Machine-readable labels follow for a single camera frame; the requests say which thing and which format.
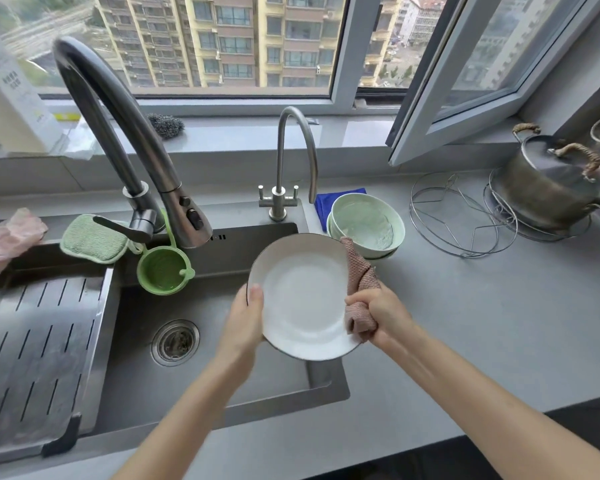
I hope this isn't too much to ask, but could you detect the person's left hand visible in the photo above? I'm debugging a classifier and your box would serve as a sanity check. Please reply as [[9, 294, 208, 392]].
[[217, 283, 266, 369]]

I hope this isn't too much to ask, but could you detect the person's right hand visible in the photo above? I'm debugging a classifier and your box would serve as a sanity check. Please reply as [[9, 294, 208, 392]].
[[345, 281, 417, 353]]

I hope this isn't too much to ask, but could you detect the pink dish cloth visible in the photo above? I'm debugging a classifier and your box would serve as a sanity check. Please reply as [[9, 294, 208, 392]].
[[339, 237, 382, 344]]

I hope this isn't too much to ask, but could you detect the white plate dark rim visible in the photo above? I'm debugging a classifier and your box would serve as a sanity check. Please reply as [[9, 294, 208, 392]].
[[247, 233, 366, 361]]

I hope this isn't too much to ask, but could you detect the pale green bowl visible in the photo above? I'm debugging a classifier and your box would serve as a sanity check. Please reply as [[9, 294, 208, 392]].
[[326, 214, 399, 263], [329, 193, 406, 259]]

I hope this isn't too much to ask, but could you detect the person's left forearm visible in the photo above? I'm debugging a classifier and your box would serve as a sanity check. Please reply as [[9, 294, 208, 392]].
[[112, 354, 261, 480]]

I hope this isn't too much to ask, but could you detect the person's right forearm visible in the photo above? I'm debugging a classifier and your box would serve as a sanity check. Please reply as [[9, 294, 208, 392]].
[[379, 322, 600, 480]]

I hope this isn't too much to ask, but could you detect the dark pull-down kitchen faucet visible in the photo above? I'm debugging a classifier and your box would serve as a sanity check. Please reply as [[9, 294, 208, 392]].
[[52, 36, 213, 249]]

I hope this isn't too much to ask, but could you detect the stainless steel sink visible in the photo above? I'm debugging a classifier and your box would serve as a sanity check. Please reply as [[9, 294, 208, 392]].
[[0, 199, 351, 469]]

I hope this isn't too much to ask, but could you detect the sink drain strainer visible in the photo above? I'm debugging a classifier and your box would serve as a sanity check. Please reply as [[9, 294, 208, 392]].
[[151, 319, 201, 367]]

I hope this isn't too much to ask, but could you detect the green silicone cup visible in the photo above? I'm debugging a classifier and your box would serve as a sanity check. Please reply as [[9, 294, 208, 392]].
[[136, 209, 196, 297]]

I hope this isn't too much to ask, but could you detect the blue cloth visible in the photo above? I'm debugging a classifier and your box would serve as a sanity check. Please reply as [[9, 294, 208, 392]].
[[313, 188, 369, 235]]

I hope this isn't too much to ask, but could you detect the small steel drinking faucet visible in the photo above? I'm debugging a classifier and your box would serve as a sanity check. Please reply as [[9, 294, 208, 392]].
[[258, 105, 320, 223]]

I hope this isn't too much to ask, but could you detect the green sponge pad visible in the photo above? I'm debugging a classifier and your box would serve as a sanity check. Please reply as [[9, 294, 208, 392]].
[[59, 213, 131, 265]]

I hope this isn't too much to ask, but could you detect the stainless steel pot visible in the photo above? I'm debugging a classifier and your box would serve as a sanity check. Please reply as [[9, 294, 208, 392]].
[[489, 123, 600, 231]]

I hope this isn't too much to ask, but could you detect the steel slotted drain tray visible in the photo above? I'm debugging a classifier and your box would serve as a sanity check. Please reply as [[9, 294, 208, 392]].
[[0, 274, 117, 459]]

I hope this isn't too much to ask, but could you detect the open grey window sash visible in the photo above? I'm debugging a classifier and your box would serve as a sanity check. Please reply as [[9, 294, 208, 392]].
[[385, 0, 600, 167]]

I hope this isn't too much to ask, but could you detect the steel wool scrubber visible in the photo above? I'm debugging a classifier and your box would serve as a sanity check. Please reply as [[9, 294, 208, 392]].
[[147, 113, 186, 141]]

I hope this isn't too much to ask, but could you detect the steel pot lid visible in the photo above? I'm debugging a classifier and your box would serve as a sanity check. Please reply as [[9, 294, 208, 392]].
[[522, 134, 600, 205]]

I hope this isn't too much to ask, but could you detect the white plastic packet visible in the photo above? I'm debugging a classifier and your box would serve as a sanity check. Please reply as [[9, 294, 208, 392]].
[[55, 117, 99, 161]]

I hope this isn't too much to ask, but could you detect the pink rubber glove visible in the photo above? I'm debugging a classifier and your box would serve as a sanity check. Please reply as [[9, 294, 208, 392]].
[[0, 207, 49, 277]]

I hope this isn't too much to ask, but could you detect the yellow apartment building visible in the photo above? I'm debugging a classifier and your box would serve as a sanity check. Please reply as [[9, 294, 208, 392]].
[[92, 0, 406, 89]]

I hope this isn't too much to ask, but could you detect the white pump soap dispenser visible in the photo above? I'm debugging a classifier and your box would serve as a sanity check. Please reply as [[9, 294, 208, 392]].
[[0, 17, 66, 157]]

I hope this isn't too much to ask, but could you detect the wire steaming rack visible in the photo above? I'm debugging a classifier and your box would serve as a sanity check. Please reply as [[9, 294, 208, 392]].
[[482, 168, 593, 243], [409, 172, 519, 259]]

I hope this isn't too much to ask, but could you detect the grey window frame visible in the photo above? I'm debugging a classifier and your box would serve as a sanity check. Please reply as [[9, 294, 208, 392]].
[[0, 0, 600, 168]]

